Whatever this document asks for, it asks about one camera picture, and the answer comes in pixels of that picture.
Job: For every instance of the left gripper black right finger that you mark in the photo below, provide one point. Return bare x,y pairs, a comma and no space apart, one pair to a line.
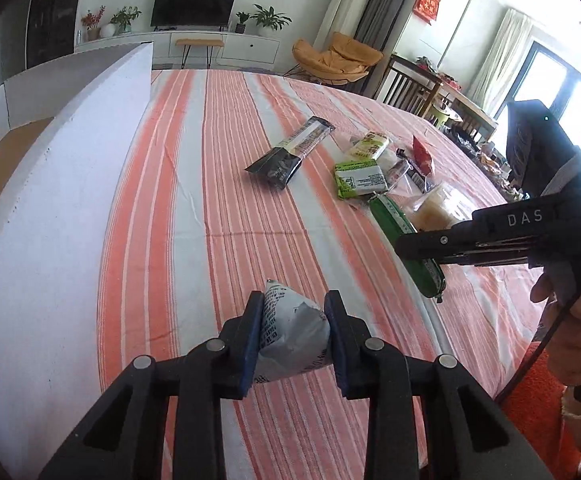
343,346

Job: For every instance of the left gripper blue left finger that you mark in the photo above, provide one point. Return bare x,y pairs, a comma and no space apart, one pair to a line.
248,341

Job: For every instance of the white blue small snack packet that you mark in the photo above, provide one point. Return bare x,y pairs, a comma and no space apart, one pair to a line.
294,335

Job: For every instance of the dark green snack bar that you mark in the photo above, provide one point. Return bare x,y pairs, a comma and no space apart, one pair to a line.
426,273

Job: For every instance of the bread loaf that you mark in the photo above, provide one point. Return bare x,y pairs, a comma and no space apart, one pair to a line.
439,209

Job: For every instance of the dark brown sausage stick pack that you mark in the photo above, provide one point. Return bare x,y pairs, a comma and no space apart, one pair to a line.
414,173

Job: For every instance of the red snack packet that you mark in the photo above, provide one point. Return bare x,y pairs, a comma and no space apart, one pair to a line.
422,158

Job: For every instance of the green white snack packet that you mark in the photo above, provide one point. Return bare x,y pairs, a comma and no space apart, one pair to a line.
359,178

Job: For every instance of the long black clear snack pack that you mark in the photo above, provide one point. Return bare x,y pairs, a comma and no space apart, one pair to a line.
281,162

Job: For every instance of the yellow cream cracker pack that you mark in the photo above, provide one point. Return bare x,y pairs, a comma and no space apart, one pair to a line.
368,147

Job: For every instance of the clear bag brown biscuits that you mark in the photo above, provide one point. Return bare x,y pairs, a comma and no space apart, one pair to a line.
394,168

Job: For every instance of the person right hand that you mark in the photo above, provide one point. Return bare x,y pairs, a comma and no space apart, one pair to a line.
572,334

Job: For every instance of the striped orange white tablecloth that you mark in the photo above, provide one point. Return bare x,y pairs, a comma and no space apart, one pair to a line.
191,233

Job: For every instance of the orange fuzzy cushion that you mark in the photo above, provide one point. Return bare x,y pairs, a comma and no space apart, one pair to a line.
534,407

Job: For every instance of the white sheer curtain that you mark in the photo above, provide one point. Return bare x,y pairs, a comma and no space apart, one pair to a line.
500,66

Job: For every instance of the white cardboard box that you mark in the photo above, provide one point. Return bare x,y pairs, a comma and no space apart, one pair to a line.
54,210

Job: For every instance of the orange lounge chair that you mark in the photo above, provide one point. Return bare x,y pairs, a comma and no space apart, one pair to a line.
345,61

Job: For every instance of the white tv cabinet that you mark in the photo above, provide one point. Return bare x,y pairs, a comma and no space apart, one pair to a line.
198,49

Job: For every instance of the grey curtain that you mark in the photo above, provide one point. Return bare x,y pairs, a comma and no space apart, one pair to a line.
385,0

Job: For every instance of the small wooden bench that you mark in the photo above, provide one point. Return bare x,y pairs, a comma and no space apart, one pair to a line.
209,44

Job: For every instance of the small potted plant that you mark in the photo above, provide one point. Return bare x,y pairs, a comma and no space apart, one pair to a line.
242,20

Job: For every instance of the green potted plant large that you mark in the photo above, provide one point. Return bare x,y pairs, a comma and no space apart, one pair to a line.
269,22

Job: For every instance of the white standing air conditioner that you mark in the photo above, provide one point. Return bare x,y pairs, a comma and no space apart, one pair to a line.
341,16

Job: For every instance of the black flat television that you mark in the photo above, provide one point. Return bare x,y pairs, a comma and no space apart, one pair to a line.
180,13

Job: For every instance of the green plant white vase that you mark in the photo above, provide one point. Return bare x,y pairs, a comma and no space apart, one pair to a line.
121,22

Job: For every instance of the red flower vase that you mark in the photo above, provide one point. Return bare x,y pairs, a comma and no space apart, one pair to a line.
91,23

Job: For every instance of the black tall cabinet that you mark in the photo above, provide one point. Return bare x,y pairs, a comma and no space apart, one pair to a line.
51,29

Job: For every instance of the red wall hanging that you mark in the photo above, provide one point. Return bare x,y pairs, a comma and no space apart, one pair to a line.
428,9

